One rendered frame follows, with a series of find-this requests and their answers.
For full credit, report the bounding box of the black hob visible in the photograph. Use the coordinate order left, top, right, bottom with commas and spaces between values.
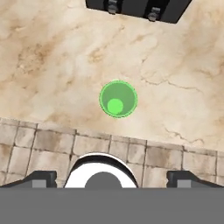
85, 0, 193, 25

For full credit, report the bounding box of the grey hob knob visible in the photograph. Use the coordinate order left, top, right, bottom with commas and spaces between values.
147, 6, 161, 22
107, 0, 119, 15

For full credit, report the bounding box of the green cup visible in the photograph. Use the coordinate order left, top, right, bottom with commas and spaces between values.
99, 80, 138, 119

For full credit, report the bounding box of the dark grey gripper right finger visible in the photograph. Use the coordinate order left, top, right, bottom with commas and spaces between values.
166, 170, 224, 189

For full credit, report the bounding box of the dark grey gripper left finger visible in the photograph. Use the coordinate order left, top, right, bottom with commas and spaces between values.
0, 170, 58, 189

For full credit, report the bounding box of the white and black round base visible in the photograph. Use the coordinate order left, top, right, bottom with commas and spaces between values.
63, 151, 139, 189

